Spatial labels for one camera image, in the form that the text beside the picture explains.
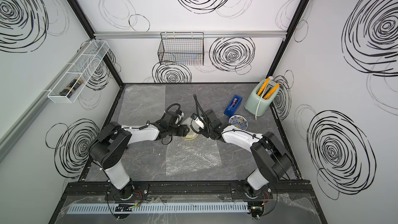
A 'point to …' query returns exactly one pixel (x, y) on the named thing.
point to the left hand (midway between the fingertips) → (185, 129)
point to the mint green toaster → (255, 101)
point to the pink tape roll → (235, 100)
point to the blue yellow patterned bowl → (239, 121)
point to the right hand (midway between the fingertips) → (204, 124)
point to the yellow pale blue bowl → (192, 135)
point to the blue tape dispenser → (233, 106)
